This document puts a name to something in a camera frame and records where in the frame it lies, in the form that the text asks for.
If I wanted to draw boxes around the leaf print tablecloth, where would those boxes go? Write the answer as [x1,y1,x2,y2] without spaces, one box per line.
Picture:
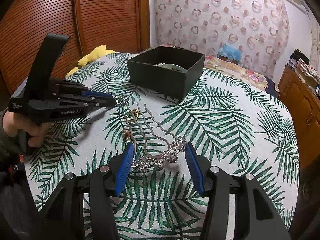
[19,52,300,240]

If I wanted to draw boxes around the person's left forearm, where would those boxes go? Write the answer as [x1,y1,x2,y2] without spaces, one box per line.
[0,110,28,174]

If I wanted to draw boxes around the black box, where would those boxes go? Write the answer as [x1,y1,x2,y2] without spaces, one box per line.
[127,45,206,101]

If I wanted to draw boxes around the person's left hand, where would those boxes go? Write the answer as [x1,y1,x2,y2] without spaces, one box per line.
[2,110,51,148]

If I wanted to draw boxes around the ring pattern curtain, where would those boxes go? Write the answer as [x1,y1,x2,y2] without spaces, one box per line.
[154,0,291,77]

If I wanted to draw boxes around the floral bed blanket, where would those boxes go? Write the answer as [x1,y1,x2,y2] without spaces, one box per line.
[160,43,270,87]

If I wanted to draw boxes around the blue plastic bag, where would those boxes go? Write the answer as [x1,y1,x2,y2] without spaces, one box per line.
[218,42,242,62]

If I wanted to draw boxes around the white wrapped pipe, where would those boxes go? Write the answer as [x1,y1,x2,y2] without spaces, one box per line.
[310,21,320,62]

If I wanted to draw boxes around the dark blue bedsheet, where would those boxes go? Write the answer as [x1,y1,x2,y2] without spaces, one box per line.
[264,76,280,98]

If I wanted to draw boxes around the yellow plush toy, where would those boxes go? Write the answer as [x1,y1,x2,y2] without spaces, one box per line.
[65,44,116,77]

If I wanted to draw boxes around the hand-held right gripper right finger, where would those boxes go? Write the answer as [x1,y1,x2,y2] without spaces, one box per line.
[184,142,292,240]

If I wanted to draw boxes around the silver ornate hair comb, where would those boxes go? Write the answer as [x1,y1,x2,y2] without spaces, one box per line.
[122,101,188,173]

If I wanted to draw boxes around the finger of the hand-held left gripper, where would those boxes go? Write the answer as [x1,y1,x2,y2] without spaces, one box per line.
[51,79,113,101]
[57,97,118,110]

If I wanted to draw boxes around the pile of folded clothes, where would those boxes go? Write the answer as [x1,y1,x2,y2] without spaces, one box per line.
[289,49,320,87]

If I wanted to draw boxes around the brown slatted wooden wardrobe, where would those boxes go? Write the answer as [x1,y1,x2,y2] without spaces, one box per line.
[0,0,151,98]

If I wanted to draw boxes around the gold ring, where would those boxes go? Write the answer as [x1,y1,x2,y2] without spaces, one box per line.
[126,108,141,126]

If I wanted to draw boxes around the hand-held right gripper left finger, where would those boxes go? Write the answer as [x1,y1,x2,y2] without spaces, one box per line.
[37,142,135,240]

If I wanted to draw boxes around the wooden side cabinet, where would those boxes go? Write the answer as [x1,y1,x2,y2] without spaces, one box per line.
[277,64,320,142]

